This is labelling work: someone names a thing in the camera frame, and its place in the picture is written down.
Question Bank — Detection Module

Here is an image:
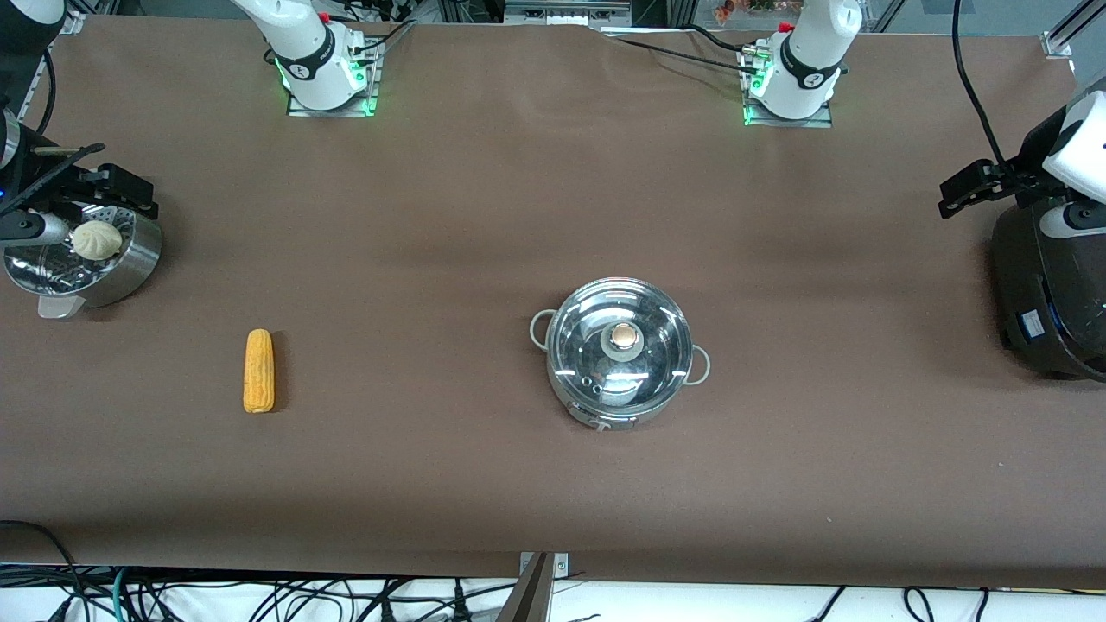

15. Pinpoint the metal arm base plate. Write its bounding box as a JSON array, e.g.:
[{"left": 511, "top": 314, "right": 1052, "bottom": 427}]
[
  {"left": 287, "top": 35, "right": 381, "bottom": 117},
  {"left": 741, "top": 43, "right": 835, "bottom": 129}
]

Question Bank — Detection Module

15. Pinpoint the yellow corn cob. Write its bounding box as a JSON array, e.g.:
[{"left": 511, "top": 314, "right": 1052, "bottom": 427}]
[{"left": 243, "top": 328, "right": 276, "bottom": 414}]

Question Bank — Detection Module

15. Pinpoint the black base cable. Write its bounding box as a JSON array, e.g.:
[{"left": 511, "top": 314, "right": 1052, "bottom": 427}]
[
  {"left": 350, "top": 19, "right": 417, "bottom": 54},
  {"left": 681, "top": 22, "right": 763, "bottom": 53},
  {"left": 605, "top": 33, "right": 766, "bottom": 79}
]

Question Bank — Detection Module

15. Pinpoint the glass pot lid with knob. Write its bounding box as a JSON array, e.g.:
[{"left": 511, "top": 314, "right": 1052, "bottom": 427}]
[{"left": 547, "top": 276, "right": 695, "bottom": 409}]

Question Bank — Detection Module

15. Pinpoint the black floor cable loop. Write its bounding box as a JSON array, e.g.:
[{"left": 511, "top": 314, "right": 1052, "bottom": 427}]
[{"left": 0, "top": 518, "right": 83, "bottom": 622}]

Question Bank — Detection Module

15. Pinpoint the white steamed bun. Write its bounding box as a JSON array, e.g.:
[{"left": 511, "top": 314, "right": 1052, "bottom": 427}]
[{"left": 71, "top": 220, "right": 124, "bottom": 262}]

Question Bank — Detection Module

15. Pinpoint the steel pot with handles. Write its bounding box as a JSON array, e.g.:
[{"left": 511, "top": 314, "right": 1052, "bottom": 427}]
[{"left": 530, "top": 304, "right": 712, "bottom": 431}]

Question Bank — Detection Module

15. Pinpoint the steel steamer pot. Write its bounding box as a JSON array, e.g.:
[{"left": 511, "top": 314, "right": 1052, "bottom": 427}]
[{"left": 4, "top": 200, "right": 163, "bottom": 319}]

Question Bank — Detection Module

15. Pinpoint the aluminium frame profile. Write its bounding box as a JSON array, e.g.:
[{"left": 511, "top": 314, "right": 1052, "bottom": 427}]
[{"left": 1041, "top": 0, "right": 1106, "bottom": 58}]

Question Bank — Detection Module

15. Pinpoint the metal table edge bracket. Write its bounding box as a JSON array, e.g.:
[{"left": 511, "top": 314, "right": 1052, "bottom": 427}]
[{"left": 497, "top": 551, "right": 571, "bottom": 622}]

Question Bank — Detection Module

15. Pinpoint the black rice cooker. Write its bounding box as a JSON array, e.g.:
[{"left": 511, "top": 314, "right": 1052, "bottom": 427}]
[{"left": 989, "top": 197, "right": 1106, "bottom": 382}]

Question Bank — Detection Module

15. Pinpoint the grey power strip box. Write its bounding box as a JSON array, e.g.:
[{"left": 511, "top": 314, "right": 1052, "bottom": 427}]
[{"left": 504, "top": 0, "right": 633, "bottom": 27}]

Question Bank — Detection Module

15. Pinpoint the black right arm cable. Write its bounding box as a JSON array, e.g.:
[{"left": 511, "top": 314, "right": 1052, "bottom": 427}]
[{"left": 0, "top": 48, "right": 109, "bottom": 213}]

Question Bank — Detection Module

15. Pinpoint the brown table cover sheet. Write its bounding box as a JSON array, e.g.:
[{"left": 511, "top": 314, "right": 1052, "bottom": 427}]
[{"left": 0, "top": 13, "right": 1106, "bottom": 590}]

